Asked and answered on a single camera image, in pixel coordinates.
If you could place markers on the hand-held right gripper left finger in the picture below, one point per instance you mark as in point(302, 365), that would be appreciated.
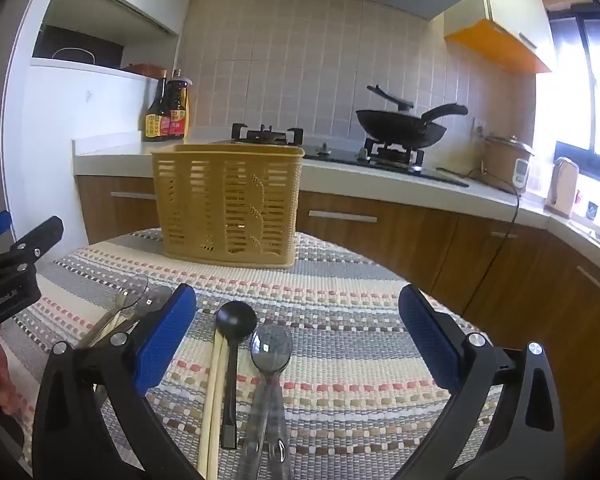
point(165, 340)

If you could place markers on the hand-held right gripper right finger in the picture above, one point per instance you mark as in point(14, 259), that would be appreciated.
point(430, 340)

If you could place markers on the black plastic spoon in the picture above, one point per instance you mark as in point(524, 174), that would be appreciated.
point(236, 320)

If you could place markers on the yellow plastic slotted basket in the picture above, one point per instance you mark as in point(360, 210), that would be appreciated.
point(220, 200)

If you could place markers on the person's left forearm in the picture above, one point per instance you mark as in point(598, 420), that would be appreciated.
point(5, 375)

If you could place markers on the clear plastic spoon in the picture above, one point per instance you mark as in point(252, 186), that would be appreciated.
point(136, 287)

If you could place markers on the striped woven table mat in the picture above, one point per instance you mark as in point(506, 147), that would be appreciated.
point(340, 310)

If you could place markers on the sauce bottle with yellow label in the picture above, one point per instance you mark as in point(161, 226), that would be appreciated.
point(153, 120)

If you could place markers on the black burner grate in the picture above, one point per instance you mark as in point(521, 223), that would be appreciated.
point(395, 154)
point(267, 135)

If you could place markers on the sauce bottle with red label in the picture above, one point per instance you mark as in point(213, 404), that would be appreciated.
point(177, 115)

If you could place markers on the rice cooker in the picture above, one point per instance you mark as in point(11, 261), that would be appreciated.
point(500, 160)

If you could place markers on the cream electric kettle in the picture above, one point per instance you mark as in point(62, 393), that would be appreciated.
point(562, 187)

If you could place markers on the black gas cooktop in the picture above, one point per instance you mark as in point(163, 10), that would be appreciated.
point(340, 159)

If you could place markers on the brown box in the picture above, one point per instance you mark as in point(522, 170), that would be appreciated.
point(142, 69)

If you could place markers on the black wok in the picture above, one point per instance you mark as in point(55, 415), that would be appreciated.
point(400, 127)

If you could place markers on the black spatula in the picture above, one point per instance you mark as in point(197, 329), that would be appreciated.
point(387, 95)

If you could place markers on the dark framed window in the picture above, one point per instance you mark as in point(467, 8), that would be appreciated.
point(570, 40)

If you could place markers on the white open wall shelf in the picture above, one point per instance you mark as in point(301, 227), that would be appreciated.
point(80, 10)

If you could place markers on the orange wall cabinet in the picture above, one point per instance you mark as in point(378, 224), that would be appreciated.
point(500, 45)

